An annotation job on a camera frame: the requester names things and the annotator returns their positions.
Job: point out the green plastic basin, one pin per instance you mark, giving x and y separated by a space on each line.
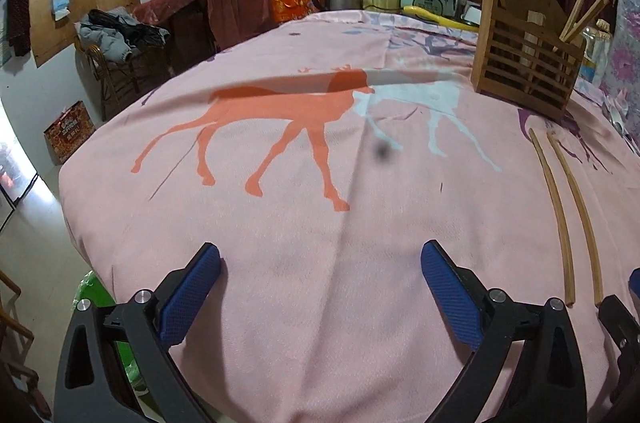
95 288

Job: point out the pink floral curtain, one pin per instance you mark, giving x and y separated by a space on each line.
625 58

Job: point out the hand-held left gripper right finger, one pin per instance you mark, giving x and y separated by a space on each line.
450 298

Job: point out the brown wooden chopstick holder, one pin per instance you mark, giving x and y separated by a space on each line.
520 95

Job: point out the clear plastic jug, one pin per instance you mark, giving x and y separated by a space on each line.
592 53

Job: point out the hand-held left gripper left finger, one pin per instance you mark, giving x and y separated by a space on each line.
192 288

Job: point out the orange red gift bag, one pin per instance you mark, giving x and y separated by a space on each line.
292 5

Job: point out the grey jacket pile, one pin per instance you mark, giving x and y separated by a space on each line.
122 33

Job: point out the light wooden chopstick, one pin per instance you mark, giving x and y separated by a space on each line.
574 13

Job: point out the red cardboard box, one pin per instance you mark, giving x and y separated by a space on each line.
70 130

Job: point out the dark red cloth-covered cabinet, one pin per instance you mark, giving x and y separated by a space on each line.
235 13

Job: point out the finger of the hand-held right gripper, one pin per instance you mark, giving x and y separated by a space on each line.
625 333

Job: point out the yellow plastic ladle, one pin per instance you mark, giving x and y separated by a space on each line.
440 17

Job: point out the wooden chair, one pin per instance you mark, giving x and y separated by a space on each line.
17 343

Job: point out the long curved wooden chopstick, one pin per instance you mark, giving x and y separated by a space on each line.
564 243
590 245

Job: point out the pink deer-print tablecloth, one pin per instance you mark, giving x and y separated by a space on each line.
325 228

